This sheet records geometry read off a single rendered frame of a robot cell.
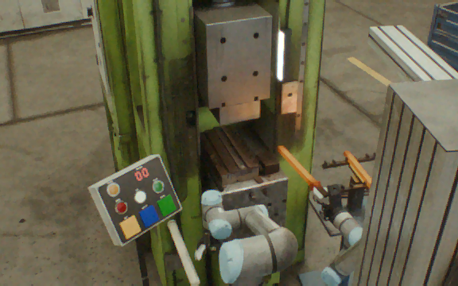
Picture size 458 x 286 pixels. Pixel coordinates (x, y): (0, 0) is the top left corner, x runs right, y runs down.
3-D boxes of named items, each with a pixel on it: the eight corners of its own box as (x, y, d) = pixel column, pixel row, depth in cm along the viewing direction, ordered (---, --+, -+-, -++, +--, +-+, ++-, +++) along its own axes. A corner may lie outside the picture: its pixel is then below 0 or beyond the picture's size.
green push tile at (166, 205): (176, 209, 230) (169, 194, 229) (163, 216, 226) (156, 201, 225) (174, 209, 232) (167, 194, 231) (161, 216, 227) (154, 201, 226)
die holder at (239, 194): (285, 241, 283) (289, 177, 259) (220, 258, 273) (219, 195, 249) (247, 183, 328) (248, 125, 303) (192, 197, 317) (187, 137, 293)
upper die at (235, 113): (259, 117, 240) (260, 100, 235) (219, 125, 235) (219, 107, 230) (229, 80, 274) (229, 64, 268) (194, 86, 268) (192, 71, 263)
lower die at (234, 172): (258, 177, 260) (258, 164, 255) (221, 186, 254) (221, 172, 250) (230, 136, 293) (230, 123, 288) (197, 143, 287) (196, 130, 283)
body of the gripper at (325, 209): (317, 213, 214) (331, 230, 205) (319, 197, 210) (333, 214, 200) (333, 208, 216) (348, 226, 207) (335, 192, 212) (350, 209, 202)
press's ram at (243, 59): (286, 94, 239) (290, 13, 217) (208, 110, 228) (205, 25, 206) (253, 60, 272) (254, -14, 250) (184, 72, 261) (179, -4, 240)
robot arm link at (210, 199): (203, 203, 185) (199, 190, 192) (204, 226, 191) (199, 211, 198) (224, 200, 187) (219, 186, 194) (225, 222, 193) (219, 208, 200)
